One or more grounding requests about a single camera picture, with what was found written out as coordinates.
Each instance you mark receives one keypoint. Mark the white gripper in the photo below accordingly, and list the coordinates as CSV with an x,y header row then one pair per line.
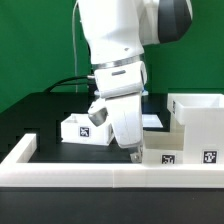
x,y
121,88

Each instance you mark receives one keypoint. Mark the white front drawer box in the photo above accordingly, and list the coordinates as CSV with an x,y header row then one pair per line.
x,y
163,148

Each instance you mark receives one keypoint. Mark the white drawer box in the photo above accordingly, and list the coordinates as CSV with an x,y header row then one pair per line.
x,y
78,128
163,148

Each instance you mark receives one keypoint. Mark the white drawer cabinet frame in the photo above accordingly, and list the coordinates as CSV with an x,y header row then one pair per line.
x,y
202,116

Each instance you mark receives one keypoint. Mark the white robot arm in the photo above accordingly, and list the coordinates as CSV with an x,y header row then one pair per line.
x,y
116,32

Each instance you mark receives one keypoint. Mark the white marker sheet on table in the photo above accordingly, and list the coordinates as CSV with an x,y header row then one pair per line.
x,y
151,121

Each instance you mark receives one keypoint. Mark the white U-shaped table fence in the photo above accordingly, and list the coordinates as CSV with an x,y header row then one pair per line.
x,y
17,171

